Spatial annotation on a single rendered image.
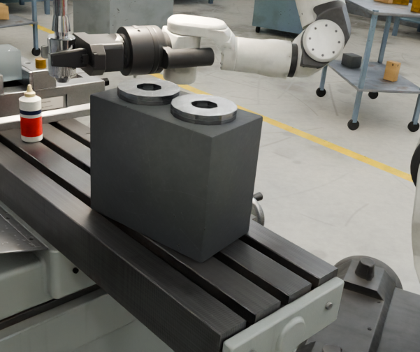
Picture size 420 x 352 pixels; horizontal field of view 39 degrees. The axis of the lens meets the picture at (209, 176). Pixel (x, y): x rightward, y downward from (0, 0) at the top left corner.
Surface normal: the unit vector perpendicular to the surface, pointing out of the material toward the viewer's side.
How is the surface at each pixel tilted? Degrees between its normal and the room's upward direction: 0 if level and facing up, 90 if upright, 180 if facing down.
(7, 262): 0
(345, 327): 0
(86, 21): 90
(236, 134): 90
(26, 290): 90
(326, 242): 0
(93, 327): 90
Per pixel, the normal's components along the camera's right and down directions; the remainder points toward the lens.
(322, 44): 0.07, 0.04
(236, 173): 0.80, 0.32
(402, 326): 0.08, -0.90
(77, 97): 0.64, 0.37
